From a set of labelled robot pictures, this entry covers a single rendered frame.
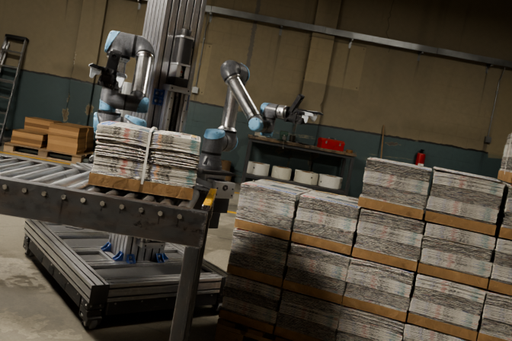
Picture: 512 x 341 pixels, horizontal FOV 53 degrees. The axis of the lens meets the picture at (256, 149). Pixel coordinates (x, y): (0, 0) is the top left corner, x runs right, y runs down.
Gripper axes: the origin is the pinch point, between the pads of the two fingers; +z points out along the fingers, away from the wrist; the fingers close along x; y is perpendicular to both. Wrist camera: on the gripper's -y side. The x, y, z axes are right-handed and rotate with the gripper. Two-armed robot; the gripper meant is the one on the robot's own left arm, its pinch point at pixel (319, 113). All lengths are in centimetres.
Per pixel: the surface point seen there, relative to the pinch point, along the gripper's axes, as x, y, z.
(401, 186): 39, 22, 57
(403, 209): 41, 32, 59
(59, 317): 95, 112, -87
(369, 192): 42, 28, 44
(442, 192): 36, 22, 74
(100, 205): 142, 28, -21
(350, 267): 47, 62, 42
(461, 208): 37, 26, 82
